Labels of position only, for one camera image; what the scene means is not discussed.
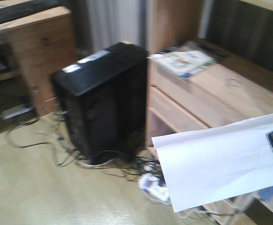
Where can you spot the white paper sheet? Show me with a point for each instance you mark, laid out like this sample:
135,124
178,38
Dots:
205,166

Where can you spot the low wooden drawer cabinet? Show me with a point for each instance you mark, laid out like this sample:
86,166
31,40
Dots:
229,91

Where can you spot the stack of magazines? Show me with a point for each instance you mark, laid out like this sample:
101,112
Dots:
183,62

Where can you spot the white power strip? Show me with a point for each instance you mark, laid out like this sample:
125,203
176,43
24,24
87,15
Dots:
154,188

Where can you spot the black computer tower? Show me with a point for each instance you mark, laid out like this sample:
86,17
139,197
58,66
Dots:
104,98

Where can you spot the black keyboard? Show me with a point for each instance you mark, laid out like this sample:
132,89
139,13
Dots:
20,10

